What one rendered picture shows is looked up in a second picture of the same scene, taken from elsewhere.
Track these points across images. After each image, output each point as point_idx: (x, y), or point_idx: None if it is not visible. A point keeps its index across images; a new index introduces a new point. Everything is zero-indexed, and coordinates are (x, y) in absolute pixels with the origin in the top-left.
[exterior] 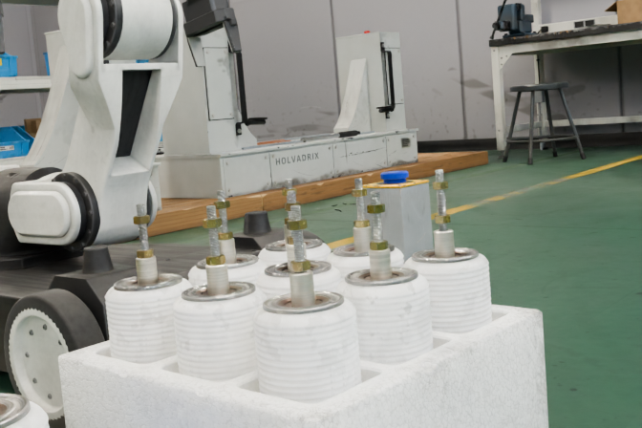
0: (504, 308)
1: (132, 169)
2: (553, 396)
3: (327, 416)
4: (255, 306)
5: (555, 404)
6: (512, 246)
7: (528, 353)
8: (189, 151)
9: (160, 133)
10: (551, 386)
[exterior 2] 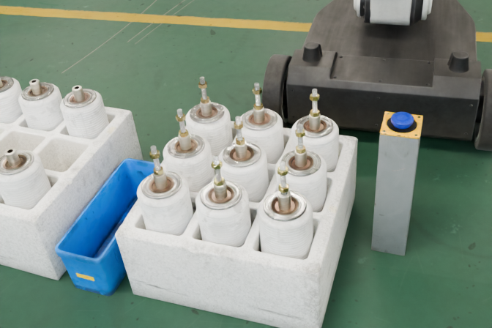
0: (316, 255)
1: None
2: (428, 319)
3: (121, 235)
4: (179, 165)
5: (414, 323)
6: None
7: (296, 285)
8: None
9: None
10: (449, 314)
